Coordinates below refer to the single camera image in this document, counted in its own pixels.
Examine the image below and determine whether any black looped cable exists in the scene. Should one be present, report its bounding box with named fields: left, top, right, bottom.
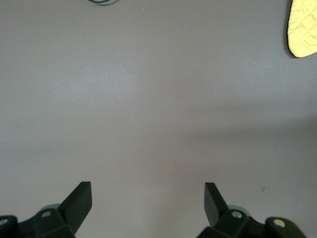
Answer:
left=86, top=0, right=118, bottom=5

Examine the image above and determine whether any yellow quilted oven mitt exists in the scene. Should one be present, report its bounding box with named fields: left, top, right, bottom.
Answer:
left=286, top=0, right=317, bottom=59

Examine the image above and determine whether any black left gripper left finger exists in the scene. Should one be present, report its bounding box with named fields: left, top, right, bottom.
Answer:
left=0, top=181, right=93, bottom=238

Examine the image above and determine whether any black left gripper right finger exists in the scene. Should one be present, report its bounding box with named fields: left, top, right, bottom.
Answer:
left=197, top=182, right=308, bottom=238

